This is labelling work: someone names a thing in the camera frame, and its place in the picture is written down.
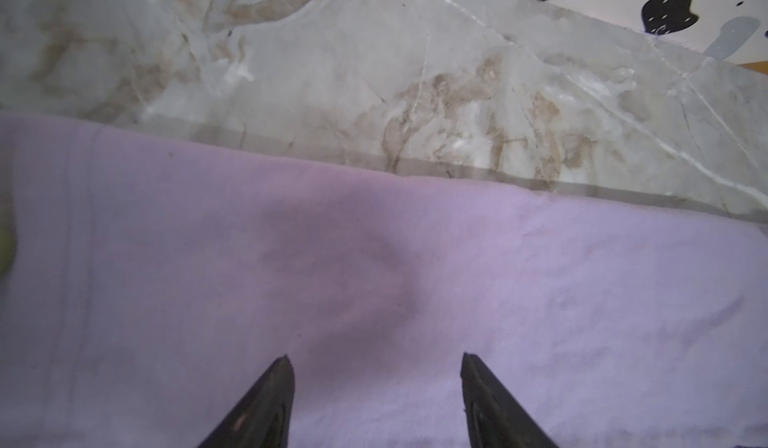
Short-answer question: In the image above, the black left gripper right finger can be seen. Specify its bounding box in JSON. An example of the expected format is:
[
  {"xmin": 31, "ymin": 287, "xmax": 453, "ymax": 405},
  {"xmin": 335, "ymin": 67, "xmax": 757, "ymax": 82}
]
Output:
[{"xmin": 460, "ymin": 353, "xmax": 557, "ymax": 448}]

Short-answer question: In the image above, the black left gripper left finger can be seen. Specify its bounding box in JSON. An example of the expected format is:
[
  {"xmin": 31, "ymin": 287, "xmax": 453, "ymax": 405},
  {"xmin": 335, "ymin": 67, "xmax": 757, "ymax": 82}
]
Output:
[{"xmin": 198, "ymin": 355, "xmax": 295, "ymax": 448}]

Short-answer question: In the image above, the lilac t-shirt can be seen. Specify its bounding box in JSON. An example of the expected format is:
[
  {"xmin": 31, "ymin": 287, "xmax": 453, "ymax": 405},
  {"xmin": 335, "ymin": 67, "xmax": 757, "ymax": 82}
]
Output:
[{"xmin": 1, "ymin": 114, "xmax": 767, "ymax": 447}]

